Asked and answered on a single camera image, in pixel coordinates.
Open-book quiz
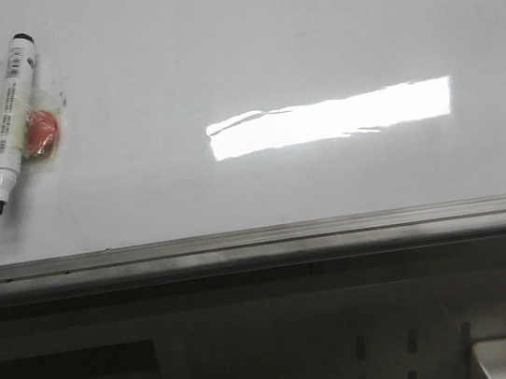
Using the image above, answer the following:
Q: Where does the grey aluminium whiteboard frame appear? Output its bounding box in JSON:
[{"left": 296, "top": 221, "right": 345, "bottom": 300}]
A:
[{"left": 0, "top": 194, "right": 506, "bottom": 304}]

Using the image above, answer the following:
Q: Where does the white whiteboard marker pen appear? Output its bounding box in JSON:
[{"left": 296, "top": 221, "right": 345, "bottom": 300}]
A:
[{"left": 0, "top": 33, "right": 36, "bottom": 216}]

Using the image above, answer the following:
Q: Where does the white whiteboard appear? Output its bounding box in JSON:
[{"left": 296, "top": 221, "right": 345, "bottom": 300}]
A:
[{"left": 0, "top": 0, "right": 506, "bottom": 264}]

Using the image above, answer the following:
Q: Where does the red magnet taped to marker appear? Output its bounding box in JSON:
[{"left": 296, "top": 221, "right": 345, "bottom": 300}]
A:
[{"left": 24, "top": 109, "right": 60, "bottom": 159}]

